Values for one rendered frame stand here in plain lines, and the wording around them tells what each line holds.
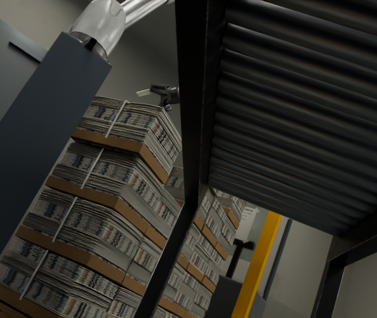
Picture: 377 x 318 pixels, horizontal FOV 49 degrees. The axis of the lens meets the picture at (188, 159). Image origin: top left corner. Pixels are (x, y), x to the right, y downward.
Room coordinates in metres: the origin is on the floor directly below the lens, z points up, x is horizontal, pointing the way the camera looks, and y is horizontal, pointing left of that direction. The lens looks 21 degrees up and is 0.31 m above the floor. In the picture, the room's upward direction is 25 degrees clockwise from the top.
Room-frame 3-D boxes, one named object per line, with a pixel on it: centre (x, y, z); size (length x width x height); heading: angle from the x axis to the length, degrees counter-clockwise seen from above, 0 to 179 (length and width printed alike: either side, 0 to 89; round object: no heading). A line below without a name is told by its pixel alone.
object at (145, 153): (1.68, 0.18, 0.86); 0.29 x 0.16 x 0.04; 151
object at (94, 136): (1.79, 0.38, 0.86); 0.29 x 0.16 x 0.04; 151
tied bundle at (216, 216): (2.52, -0.15, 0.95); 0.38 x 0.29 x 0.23; 61
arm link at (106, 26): (1.33, 0.51, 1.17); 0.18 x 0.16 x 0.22; 29
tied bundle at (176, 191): (2.26, 0.00, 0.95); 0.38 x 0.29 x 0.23; 62
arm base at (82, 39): (1.31, 0.50, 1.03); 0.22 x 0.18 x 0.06; 23
